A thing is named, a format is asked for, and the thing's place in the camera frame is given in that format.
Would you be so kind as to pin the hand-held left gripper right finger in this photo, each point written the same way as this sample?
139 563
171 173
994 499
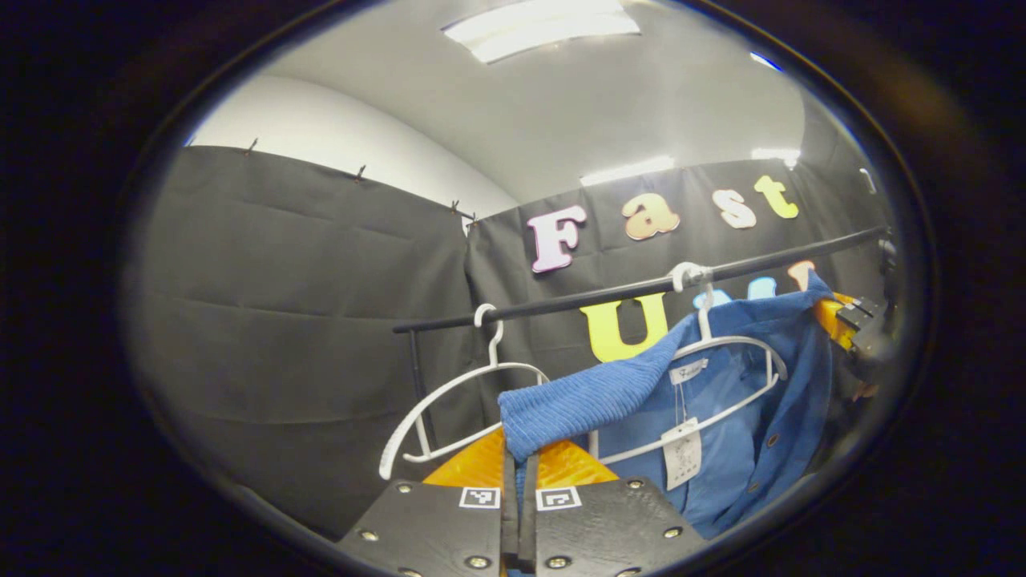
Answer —
609 529

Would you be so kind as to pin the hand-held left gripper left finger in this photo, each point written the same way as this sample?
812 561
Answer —
433 529

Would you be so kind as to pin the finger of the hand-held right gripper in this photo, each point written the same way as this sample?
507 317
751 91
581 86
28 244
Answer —
830 322

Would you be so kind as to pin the white plastic hanger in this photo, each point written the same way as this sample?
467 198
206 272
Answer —
703 316
495 344

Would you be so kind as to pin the black metal clothes rack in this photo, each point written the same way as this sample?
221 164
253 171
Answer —
577 300

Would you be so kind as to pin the black backdrop cloth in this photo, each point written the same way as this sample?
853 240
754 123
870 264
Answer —
280 320

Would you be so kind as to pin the large ceiling light panel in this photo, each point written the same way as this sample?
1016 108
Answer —
541 28

